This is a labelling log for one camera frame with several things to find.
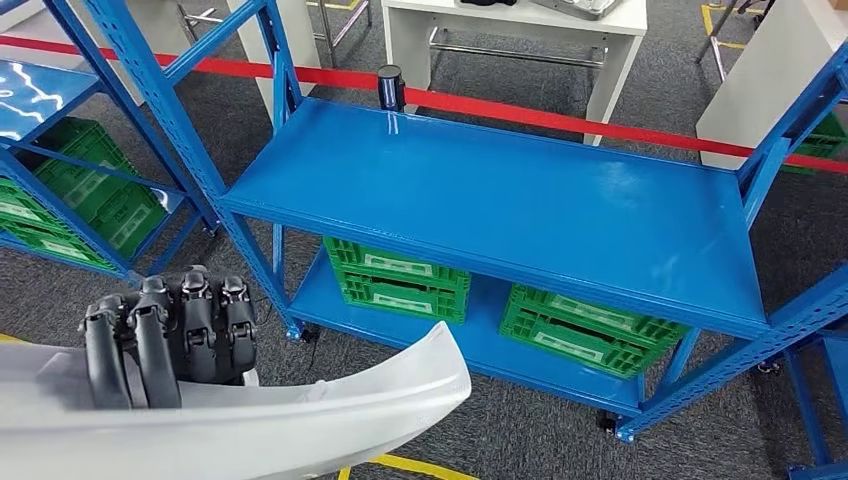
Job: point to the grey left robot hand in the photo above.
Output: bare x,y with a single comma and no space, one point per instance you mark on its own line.
199,331

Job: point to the white curved plastic part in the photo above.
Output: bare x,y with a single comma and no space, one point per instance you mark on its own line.
298,430

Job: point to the blue metal shelf rack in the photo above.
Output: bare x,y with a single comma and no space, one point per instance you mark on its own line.
40,93
497,199
808,411

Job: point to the yellow floor tape square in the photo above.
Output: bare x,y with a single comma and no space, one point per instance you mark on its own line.
411,465

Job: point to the red barrier belt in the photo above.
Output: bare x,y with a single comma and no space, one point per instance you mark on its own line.
563,122
331,77

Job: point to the black bag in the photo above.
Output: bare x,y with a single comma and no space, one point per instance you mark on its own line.
487,2

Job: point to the white table with steel bar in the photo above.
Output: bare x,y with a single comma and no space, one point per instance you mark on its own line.
517,23

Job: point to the grey metal tray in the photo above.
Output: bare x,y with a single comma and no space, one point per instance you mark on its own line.
576,8

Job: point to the white panel table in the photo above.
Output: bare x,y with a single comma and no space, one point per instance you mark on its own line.
762,86

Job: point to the black stanchion post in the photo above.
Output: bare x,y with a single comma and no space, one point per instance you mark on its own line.
391,86

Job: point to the steel stool frame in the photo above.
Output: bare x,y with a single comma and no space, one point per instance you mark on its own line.
715,53

